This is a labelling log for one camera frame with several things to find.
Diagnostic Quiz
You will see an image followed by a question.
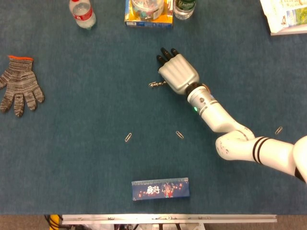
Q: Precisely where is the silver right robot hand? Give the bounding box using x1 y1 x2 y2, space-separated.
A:
156 47 200 94

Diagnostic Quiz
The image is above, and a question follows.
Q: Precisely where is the robot base hardware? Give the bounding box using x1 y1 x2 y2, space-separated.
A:
71 223 207 230

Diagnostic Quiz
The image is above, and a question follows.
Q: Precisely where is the blue yellow cardboard box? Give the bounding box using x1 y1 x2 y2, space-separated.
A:
124 0 174 30

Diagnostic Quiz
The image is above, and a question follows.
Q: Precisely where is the green label water bottle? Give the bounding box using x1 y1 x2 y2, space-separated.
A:
173 0 197 20

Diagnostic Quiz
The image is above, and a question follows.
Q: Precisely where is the clear jar of colourful clips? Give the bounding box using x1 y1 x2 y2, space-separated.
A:
130 0 165 21

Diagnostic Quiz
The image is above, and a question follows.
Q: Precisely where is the red label soda bottle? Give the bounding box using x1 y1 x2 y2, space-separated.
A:
69 0 97 30

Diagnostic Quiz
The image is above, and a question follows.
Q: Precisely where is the teal felt table cloth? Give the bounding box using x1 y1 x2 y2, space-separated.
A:
0 0 307 215

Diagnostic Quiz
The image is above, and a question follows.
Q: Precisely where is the flat white box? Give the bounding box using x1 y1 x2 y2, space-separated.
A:
270 23 307 36

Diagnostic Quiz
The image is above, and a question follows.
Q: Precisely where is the dark blue pencil box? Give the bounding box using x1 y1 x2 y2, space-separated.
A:
131 177 190 201

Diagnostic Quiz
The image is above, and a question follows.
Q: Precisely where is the grey knit work glove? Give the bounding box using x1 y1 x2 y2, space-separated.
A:
0 55 45 118

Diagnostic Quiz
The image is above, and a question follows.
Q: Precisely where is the aluminium rail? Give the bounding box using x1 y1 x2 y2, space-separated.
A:
61 214 278 225

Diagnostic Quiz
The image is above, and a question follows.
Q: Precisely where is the yellow black cable bundle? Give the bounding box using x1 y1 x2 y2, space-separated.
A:
44 214 63 230

